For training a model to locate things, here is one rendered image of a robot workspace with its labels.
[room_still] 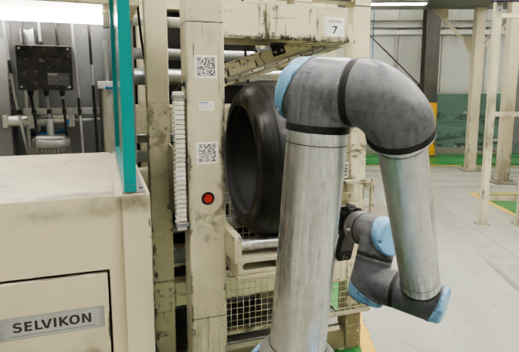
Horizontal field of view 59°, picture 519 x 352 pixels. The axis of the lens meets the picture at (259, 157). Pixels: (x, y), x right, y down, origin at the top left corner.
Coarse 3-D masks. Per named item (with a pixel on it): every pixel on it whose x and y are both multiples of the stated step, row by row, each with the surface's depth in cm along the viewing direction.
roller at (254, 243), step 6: (246, 240) 157; (252, 240) 158; (258, 240) 158; (264, 240) 159; (270, 240) 160; (276, 240) 160; (246, 246) 157; (252, 246) 157; (258, 246) 158; (264, 246) 159; (270, 246) 160; (276, 246) 161
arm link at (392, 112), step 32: (384, 64) 73; (352, 96) 72; (384, 96) 70; (416, 96) 71; (384, 128) 71; (416, 128) 71; (384, 160) 78; (416, 160) 76; (416, 192) 80; (416, 224) 85; (416, 256) 91; (416, 288) 98; (448, 288) 103
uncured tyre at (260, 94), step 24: (240, 96) 166; (264, 96) 152; (240, 120) 192; (264, 120) 147; (240, 144) 196; (264, 144) 145; (240, 168) 196; (264, 168) 146; (240, 192) 192; (264, 192) 148; (240, 216) 172; (264, 216) 153
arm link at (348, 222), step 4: (352, 212) 125; (356, 212) 124; (360, 212) 123; (364, 212) 123; (348, 216) 125; (352, 216) 123; (356, 216) 122; (348, 220) 123; (352, 220) 122; (344, 224) 124; (348, 224) 123; (344, 228) 124; (348, 228) 122; (344, 232) 124; (348, 232) 123; (348, 236) 123; (352, 240) 122
